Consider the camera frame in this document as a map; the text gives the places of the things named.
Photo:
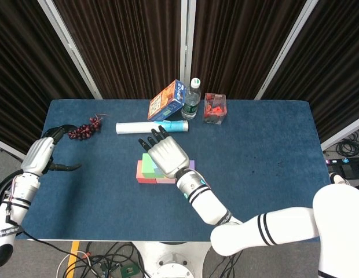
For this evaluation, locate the white round pedestal base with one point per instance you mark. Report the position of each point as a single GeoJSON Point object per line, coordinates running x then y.
{"type": "Point", "coordinates": [173, 260]}

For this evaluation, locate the white screen post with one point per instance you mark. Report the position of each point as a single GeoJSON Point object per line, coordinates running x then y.
{"type": "Point", "coordinates": [283, 49]}
{"type": "Point", "coordinates": [70, 49]}
{"type": "Point", "coordinates": [187, 34]}

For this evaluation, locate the green foam cube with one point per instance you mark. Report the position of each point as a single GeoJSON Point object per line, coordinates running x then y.
{"type": "Point", "coordinates": [147, 166]}

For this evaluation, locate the clear plastic water bottle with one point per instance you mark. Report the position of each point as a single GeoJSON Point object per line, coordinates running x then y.
{"type": "Point", "coordinates": [191, 101]}

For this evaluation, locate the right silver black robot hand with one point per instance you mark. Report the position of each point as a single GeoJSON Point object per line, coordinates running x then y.
{"type": "Point", "coordinates": [168, 157]}

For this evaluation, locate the red foam cube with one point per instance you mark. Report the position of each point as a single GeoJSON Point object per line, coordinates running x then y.
{"type": "Point", "coordinates": [140, 178]}

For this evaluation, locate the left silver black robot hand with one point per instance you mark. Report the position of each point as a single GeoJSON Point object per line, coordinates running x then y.
{"type": "Point", "coordinates": [37, 156]}

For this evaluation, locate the blue fabric table cover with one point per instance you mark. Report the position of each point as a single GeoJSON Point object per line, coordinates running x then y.
{"type": "Point", "coordinates": [110, 208]}

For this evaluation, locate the pink foam cube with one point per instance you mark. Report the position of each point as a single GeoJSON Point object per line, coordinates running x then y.
{"type": "Point", "coordinates": [166, 180]}

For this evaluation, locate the white plastic bag roll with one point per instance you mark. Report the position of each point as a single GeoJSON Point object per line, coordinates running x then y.
{"type": "Point", "coordinates": [133, 127]}

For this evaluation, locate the purple foam cube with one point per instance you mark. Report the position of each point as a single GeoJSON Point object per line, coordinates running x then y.
{"type": "Point", "coordinates": [192, 165]}

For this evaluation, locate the clear box with red pieces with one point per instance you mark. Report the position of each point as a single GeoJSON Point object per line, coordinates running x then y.
{"type": "Point", "coordinates": [214, 110]}

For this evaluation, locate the blue cardboard box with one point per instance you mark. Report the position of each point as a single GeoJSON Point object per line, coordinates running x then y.
{"type": "Point", "coordinates": [165, 104]}

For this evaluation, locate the dark red grape bunch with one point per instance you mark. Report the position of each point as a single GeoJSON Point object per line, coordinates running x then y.
{"type": "Point", "coordinates": [84, 131]}

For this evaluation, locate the white sneaker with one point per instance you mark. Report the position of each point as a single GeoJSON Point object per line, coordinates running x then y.
{"type": "Point", "coordinates": [340, 178]}

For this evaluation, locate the white screen bottom rail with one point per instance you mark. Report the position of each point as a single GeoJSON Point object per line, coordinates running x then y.
{"type": "Point", "coordinates": [341, 133]}
{"type": "Point", "coordinates": [11, 150]}

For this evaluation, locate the dark brown pleated screen panel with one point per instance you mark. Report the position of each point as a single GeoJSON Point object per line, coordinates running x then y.
{"type": "Point", "coordinates": [336, 58]}
{"type": "Point", "coordinates": [240, 43]}
{"type": "Point", "coordinates": [124, 43]}
{"type": "Point", "coordinates": [23, 72]}

